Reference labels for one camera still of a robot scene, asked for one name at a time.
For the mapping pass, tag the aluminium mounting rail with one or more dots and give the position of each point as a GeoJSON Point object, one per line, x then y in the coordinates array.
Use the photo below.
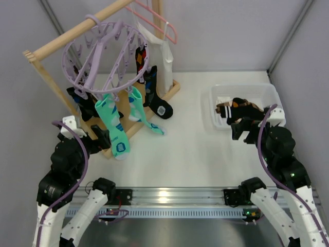
{"type": "Point", "coordinates": [177, 196]}

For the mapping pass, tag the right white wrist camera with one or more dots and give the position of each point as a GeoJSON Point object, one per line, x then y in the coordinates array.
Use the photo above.
{"type": "Point", "coordinates": [277, 117]}

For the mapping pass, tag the white plastic basket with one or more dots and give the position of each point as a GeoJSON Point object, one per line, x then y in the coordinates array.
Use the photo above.
{"type": "Point", "coordinates": [263, 95]}

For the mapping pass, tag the black red yellow argyle sock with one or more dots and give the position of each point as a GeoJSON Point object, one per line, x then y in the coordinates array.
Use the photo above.
{"type": "Point", "coordinates": [140, 55]}

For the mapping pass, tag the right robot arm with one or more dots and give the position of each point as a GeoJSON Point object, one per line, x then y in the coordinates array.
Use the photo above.
{"type": "Point", "coordinates": [275, 146]}

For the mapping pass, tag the brown beige argyle sock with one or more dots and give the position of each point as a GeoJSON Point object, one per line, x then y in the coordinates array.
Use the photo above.
{"type": "Point", "coordinates": [236, 102]}

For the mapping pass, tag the wooden clothes rack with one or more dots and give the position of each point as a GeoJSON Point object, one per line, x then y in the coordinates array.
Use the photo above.
{"type": "Point", "coordinates": [35, 58]}

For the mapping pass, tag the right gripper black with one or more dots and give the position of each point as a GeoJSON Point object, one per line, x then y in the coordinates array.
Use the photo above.
{"type": "Point", "coordinates": [251, 132]}

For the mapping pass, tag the white garment on hanger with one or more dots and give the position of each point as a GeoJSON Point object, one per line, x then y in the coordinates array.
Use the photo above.
{"type": "Point", "coordinates": [159, 55]}

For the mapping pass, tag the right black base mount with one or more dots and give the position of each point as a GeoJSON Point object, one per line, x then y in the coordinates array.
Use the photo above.
{"type": "Point", "coordinates": [233, 197]}

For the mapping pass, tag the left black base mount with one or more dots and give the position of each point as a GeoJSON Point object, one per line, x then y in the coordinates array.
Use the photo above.
{"type": "Point", "coordinates": [123, 197]}

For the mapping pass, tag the mint green sock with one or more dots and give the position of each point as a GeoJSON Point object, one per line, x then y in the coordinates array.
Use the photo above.
{"type": "Point", "coordinates": [108, 112]}
{"type": "Point", "coordinates": [137, 113]}

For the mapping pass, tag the black sock with grey patches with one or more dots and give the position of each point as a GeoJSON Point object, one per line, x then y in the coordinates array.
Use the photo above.
{"type": "Point", "coordinates": [159, 106]}

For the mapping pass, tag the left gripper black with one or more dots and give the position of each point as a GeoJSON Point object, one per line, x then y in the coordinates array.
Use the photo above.
{"type": "Point", "coordinates": [95, 140]}

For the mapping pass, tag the purple round clip hanger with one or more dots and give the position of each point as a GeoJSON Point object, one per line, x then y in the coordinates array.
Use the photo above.
{"type": "Point", "coordinates": [83, 79]}

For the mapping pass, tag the grey slotted cable duct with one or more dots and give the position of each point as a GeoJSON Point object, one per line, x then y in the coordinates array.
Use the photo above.
{"type": "Point", "coordinates": [182, 213]}

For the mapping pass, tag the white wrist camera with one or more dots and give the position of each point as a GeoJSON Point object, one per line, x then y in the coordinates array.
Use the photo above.
{"type": "Point", "coordinates": [74, 124]}
{"type": "Point", "coordinates": [277, 117]}

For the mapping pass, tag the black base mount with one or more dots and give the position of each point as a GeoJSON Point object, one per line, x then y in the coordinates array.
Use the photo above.
{"type": "Point", "coordinates": [123, 197]}
{"type": "Point", "coordinates": [233, 197]}

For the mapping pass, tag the pink clothes hanger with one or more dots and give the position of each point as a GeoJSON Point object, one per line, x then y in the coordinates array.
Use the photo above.
{"type": "Point", "coordinates": [163, 29]}

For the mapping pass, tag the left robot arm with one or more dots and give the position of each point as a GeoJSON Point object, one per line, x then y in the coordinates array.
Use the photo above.
{"type": "Point", "coordinates": [69, 164]}

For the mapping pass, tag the black blue sock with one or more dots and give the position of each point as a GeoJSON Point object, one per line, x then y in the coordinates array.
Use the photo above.
{"type": "Point", "coordinates": [86, 106]}

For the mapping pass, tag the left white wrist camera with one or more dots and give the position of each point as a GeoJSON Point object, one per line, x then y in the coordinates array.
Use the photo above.
{"type": "Point", "coordinates": [74, 124]}

